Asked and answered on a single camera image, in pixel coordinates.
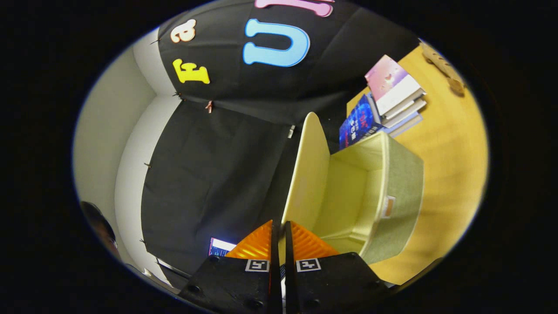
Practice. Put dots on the white paperback book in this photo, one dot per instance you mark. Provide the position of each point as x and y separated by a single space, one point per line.
405 112

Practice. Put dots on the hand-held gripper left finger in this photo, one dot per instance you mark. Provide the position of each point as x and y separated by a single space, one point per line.
275 270

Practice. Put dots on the green fabric storage box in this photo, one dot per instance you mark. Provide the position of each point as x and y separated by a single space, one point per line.
401 192

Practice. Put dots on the pink clothes clip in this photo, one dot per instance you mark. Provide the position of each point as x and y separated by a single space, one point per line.
209 106

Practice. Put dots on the tan striped plush toy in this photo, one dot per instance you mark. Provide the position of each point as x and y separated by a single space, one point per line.
440 65

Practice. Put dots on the row of black clips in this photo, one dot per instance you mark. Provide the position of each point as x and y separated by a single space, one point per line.
178 95

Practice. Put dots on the pink cover book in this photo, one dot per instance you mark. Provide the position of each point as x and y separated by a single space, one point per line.
388 80

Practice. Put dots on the computer screen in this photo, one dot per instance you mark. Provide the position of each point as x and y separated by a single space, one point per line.
218 247

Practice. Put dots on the silver metal clip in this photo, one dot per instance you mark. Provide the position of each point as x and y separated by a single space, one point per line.
291 131

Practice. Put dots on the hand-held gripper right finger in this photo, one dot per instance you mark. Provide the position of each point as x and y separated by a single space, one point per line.
290 270

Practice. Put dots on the person's head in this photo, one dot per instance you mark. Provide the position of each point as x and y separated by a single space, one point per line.
98 224

